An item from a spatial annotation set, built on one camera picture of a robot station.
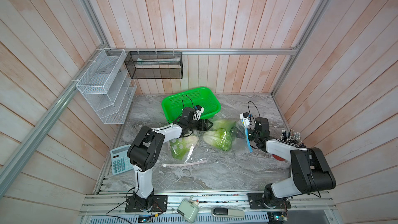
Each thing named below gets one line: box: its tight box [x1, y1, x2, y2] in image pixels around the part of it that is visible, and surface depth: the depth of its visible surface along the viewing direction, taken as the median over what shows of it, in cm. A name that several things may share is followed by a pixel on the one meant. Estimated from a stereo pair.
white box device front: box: [176, 199, 199, 224], surface depth 70 cm
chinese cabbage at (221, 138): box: [203, 128, 233, 151], surface depth 87 cm
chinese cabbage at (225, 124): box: [211, 119, 237, 131], surface depth 93 cm
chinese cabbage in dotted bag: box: [169, 135, 199, 160], surface depth 87 cm
